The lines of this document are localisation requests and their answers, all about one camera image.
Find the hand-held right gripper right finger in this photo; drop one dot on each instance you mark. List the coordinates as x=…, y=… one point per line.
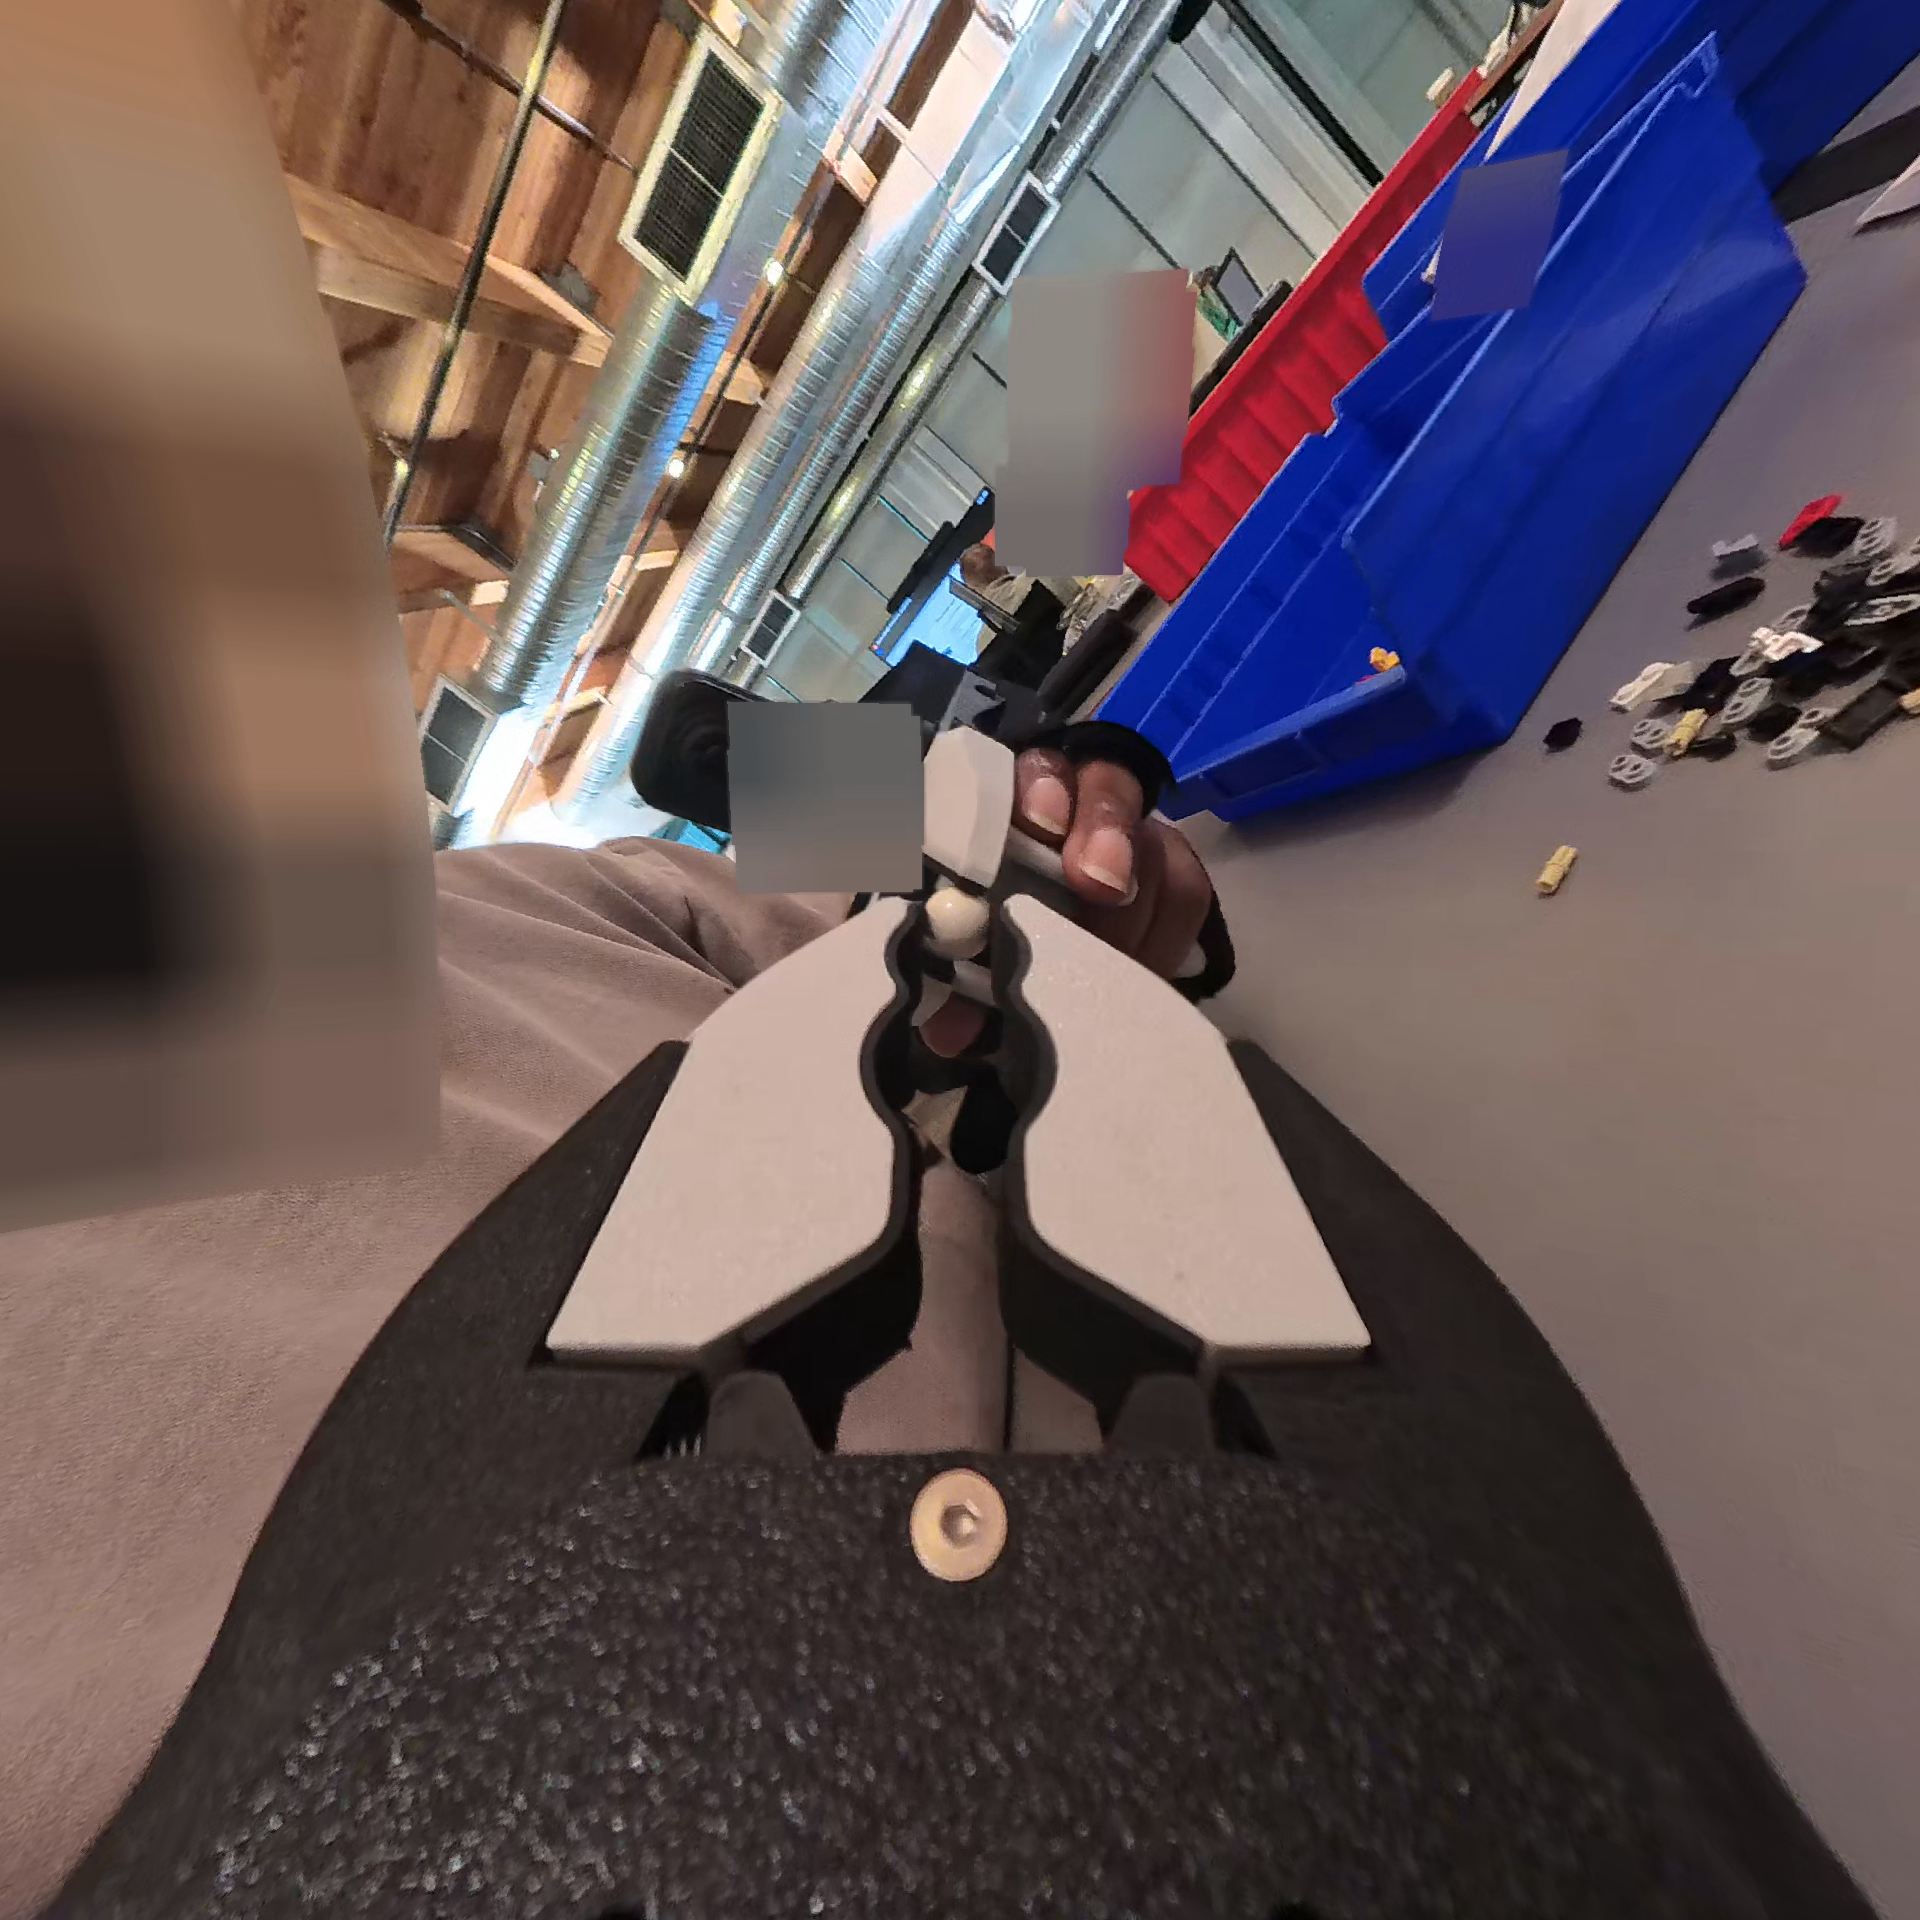
x=1171, y=1185

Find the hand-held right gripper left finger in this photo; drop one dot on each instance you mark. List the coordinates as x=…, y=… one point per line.
x=735, y=1185

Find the pile of small toy bricks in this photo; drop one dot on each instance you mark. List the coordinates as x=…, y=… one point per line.
x=1800, y=662

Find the blue plastic bin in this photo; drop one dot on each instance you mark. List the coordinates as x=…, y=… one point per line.
x=1800, y=77
x=1575, y=451

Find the grey desk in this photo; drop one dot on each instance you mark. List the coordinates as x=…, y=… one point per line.
x=1500, y=1200

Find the person's left hand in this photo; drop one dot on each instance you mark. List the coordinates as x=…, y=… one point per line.
x=1119, y=856

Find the black computer monitor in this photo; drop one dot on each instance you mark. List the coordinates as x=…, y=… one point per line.
x=932, y=615

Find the white ceiling vent grille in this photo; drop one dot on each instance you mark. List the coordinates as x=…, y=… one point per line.
x=698, y=159

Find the red plastic bin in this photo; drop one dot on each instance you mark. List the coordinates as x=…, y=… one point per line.
x=1277, y=389

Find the silver air duct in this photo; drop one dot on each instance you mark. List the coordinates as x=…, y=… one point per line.
x=886, y=359
x=661, y=375

